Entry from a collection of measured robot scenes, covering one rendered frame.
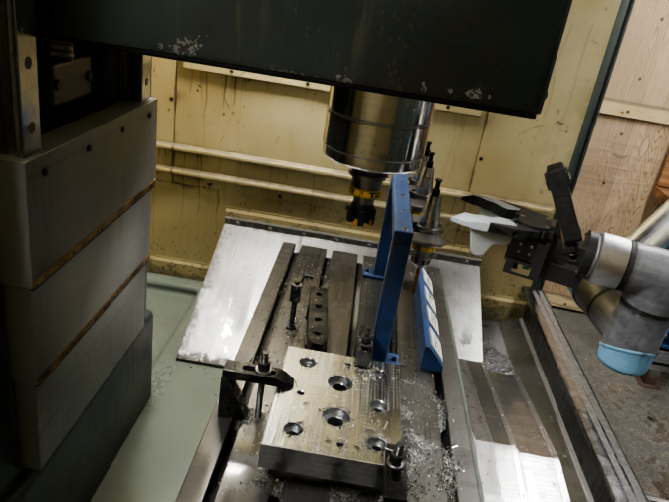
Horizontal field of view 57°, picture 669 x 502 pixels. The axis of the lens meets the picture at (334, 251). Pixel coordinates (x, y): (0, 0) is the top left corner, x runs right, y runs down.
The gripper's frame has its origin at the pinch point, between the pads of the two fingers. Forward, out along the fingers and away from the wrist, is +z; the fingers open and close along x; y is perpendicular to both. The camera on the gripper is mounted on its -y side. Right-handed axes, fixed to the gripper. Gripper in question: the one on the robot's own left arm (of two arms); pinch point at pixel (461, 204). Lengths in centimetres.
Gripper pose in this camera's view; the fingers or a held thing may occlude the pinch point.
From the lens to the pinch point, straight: 95.5
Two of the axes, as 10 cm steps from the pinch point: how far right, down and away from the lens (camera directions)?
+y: -1.8, 8.9, 4.1
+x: 3.3, -3.4, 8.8
